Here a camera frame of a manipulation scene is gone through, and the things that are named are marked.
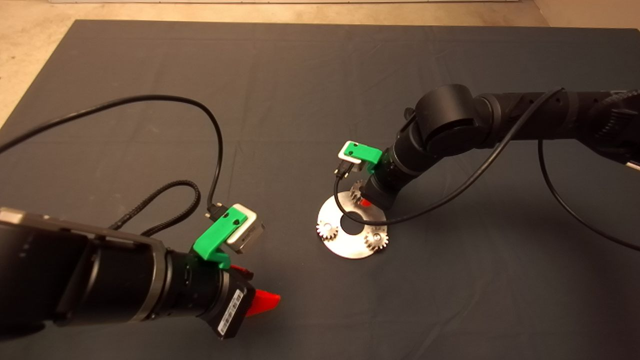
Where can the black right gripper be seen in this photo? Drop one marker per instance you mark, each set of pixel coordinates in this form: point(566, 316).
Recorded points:
point(390, 180)

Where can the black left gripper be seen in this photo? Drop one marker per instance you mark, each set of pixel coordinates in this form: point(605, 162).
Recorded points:
point(215, 297)

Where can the small steel planetary gear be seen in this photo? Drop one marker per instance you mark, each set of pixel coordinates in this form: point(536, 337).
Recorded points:
point(326, 231)
point(376, 239)
point(356, 192)

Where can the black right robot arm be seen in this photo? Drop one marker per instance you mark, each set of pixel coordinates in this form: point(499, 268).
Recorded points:
point(450, 120)

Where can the round metal carrier plate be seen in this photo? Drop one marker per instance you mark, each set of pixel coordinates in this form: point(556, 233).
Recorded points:
point(352, 247)

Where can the dark grey table cloth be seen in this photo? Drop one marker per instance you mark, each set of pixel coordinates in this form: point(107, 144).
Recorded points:
point(300, 75)

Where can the green right camera mount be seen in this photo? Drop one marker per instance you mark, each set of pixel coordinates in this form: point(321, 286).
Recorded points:
point(365, 154)

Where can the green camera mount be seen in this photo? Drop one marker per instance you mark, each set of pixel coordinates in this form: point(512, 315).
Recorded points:
point(217, 237)
point(365, 154)

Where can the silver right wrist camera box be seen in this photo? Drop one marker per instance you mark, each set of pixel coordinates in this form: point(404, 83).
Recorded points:
point(345, 155)

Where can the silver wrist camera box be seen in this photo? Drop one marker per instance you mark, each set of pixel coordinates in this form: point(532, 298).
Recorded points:
point(250, 235)
point(345, 155)

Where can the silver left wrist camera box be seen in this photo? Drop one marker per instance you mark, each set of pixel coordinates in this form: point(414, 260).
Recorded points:
point(250, 235)

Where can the green left camera mount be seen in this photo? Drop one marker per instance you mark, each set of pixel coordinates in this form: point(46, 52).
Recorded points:
point(217, 237)

